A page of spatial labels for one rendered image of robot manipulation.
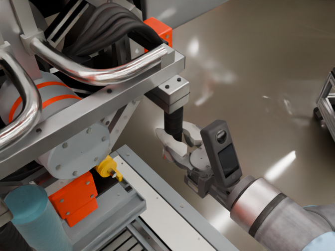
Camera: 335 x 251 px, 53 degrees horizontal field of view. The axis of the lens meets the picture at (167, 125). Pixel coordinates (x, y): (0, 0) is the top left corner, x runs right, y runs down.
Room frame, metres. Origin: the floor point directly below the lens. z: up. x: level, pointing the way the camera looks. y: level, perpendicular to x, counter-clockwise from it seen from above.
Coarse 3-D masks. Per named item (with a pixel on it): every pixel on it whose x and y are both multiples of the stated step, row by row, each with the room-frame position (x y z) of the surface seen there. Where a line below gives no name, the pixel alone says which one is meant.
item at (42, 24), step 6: (30, 6) 0.75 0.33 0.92; (36, 12) 0.76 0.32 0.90; (36, 18) 0.75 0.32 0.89; (42, 18) 0.76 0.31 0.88; (36, 24) 0.75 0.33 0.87; (42, 24) 0.76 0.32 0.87; (42, 30) 0.76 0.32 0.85; (0, 78) 0.62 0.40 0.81; (6, 78) 0.63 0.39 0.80; (0, 84) 0.62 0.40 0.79
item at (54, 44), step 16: (64, 0) 0.84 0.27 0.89; (80, 0) 0.68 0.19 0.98; (64, 16) 0.65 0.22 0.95; (80, 16) 0.68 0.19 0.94; (48, 32) 0.63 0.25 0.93; (64, 32) 0.65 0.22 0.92; (112, 48) 0.70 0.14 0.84; (48, 64) 0.61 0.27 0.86; (96, 64) 0.74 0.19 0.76; (112, 64) 0.70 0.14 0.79; (64, 80) 0.77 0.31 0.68; (80, 96) 0.65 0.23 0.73; (0, 128) 0.63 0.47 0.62
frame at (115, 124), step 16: (0, 0) 0.48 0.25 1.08; (96, 0) 0.59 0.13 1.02; (112, 0) 0.61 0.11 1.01; (128, 48) 0.64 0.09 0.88; (128, 112) 0.62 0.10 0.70; (112, 128) 0.58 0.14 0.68; (112, 144) 0.57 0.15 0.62; (32, 176) 0.47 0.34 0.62; (48, 176) 0.49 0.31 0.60; (0, 192) 0.41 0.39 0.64; (48, 192) 0.44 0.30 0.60
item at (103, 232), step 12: (120, 180) 0.76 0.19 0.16; (132, 192) 0.69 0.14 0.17; (132, 204) 0.65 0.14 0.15; (144, 204) 0.65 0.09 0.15; (120, 216) 0.60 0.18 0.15; (132, 216) 0.61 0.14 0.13; (96, 228) 0.55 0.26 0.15; (108, 228) 0.54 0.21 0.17; (120, 228) 0.57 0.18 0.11; (84, 240) 0.51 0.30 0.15; (96, 240) 0.50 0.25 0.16
